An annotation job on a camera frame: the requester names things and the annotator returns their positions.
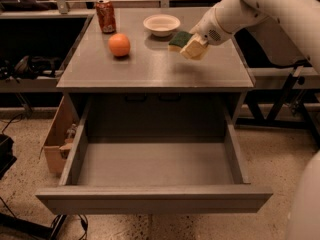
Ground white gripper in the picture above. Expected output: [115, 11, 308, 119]
[180, 6, 233, 60]

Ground green and yellow sponge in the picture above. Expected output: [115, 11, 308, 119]
[168, 31, 192, 52]

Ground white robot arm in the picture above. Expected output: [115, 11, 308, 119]
[191, 0, 320, 240]

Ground grey cabinet with top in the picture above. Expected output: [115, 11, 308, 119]
[58, 8, 253, 141]

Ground open grey top drawer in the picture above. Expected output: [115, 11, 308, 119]
[37, 95, 272, 214]

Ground white paper bowl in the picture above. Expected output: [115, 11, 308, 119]
[143, 14, 180, 37]

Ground orange fruit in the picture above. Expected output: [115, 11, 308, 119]
[108, 33, 131, 57]

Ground red soda can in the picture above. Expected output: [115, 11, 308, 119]
[95, 0, 116, 34]

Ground cardboard box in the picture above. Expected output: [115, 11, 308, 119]
[42, 98, 79, 174]

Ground black headphones on shelf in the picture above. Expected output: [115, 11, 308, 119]
[0, 56, 62, 80]

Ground black floor cables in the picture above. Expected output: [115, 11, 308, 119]
[49, 213, 89, 240]

